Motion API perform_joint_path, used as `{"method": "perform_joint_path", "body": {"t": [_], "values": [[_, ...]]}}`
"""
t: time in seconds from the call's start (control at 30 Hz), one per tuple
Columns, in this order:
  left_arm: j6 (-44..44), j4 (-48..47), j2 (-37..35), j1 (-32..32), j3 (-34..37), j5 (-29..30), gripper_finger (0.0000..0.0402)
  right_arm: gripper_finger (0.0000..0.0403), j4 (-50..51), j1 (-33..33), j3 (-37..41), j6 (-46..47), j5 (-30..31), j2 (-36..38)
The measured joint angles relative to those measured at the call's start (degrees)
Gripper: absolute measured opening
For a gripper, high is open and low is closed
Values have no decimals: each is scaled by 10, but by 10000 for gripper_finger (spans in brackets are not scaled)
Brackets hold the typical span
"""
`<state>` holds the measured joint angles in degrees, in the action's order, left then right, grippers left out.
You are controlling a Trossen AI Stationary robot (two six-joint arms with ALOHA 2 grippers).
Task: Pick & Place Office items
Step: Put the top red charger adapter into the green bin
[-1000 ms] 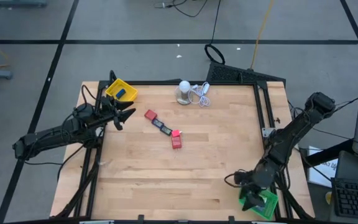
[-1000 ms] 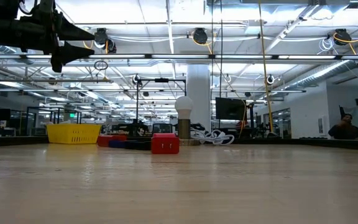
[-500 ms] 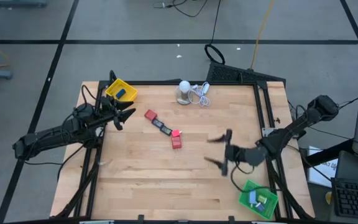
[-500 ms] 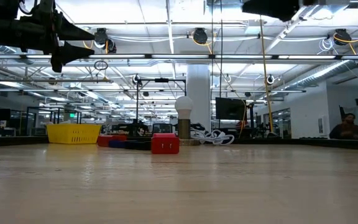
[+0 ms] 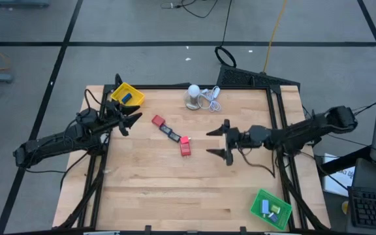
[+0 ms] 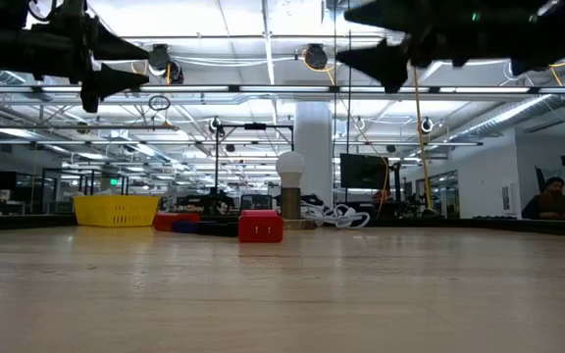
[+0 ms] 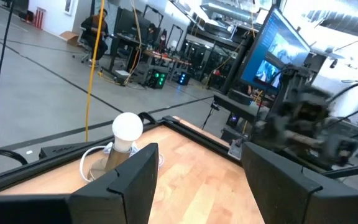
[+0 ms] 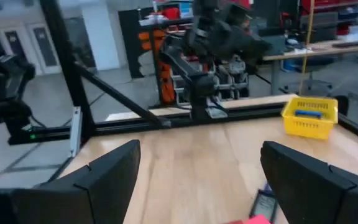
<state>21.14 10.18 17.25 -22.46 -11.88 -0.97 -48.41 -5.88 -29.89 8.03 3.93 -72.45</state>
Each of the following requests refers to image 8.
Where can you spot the white door with window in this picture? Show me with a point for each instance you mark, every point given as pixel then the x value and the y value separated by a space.
pixel 45 46
pixel 15 46

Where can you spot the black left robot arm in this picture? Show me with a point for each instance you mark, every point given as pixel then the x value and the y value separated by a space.
pixel 202 85

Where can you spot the white metal corner bracket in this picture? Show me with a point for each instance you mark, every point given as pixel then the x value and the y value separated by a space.
pixel 76 130

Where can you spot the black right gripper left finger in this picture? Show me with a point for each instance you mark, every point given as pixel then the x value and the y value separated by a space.
pixel 104 193

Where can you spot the red cabinet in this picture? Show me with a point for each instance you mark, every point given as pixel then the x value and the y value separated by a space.
pixel 322 4

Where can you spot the yellow plastic basket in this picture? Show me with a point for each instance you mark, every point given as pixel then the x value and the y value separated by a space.
pixel 309 129

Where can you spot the black digital timer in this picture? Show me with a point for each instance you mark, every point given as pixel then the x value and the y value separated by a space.
pixel 264 205

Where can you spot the dark blue block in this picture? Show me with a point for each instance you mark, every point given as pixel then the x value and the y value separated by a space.
pixel 308 113

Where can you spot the black rack with parts bins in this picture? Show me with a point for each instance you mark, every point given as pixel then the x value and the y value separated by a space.
pixel 163 77

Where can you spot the small pink block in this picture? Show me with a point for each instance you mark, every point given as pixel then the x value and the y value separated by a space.
pixel 256 220

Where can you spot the black aluminium frame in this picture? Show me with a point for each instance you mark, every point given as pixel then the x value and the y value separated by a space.
pixel 64 62

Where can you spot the wooden desk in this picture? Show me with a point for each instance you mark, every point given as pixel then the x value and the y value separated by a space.
pixel 322 48

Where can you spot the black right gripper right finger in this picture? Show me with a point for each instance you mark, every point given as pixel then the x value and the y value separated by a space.
pixel 306 193

